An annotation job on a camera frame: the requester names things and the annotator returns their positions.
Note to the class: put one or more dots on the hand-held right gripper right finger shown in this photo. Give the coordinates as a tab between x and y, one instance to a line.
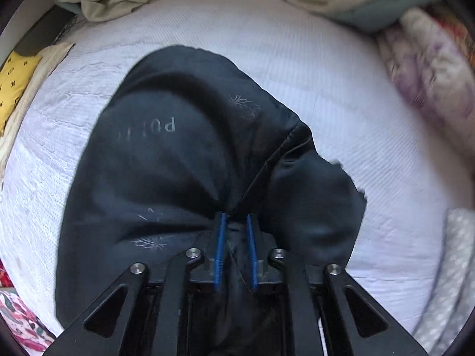
253	252

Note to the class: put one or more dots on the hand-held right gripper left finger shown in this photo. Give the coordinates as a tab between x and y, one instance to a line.
219	252

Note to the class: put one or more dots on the dark navy buttoned jacket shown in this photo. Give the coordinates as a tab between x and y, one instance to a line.
167	163

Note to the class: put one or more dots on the bed with white dotted cover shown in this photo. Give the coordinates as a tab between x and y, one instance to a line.
334	81

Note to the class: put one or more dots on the grey polka dot pillow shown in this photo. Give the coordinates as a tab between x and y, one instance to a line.
449	274

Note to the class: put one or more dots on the pink floral bedsheet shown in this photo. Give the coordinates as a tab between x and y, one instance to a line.
18	319

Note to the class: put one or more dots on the purple floral quilt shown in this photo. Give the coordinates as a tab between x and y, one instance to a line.
430	66

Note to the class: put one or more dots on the yellow patterned pillow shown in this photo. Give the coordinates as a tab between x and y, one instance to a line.
16	85

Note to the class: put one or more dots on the dark bed frame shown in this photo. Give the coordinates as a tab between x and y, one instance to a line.
44	29

